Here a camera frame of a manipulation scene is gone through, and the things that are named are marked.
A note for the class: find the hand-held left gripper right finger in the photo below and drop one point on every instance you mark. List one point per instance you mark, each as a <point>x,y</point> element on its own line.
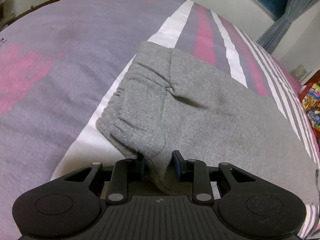
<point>177,167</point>

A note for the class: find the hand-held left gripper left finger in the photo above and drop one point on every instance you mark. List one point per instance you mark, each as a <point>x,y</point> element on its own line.
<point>141,168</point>

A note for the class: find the grey pants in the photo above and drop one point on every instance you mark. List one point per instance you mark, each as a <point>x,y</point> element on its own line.
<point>200,120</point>

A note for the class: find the striped purple pink bed sheet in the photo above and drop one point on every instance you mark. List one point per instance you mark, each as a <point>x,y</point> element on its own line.
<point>62,80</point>

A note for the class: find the grey curtain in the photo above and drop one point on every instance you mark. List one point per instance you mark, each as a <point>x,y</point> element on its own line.
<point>287,17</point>

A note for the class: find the wall power outlet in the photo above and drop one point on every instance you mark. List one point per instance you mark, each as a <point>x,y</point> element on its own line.
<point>299,71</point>

